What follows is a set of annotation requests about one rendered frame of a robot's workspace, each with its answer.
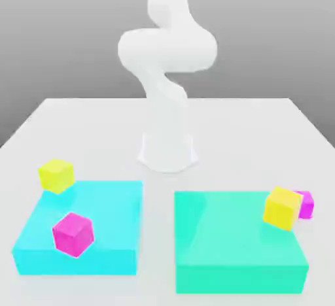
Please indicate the small magenta cube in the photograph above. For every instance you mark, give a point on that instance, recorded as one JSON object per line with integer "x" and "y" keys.
{"x": 306, "y": 205}
{"x": 72, "y": 234}

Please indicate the small yellow cube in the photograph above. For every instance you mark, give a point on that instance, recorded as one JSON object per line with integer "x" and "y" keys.
{"x": 55, "y": 175}
{"x": 281, "y": 208}

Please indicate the large turquoise green box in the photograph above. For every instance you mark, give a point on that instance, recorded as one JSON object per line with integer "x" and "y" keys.
{"x": 230, "y": 245}

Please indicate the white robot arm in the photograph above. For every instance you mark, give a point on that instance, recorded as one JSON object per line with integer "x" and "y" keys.
{"x": 167, "y": 49}

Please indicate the large cyan box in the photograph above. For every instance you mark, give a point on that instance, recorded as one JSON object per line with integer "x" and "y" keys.
{"x": 110, "y": 219}

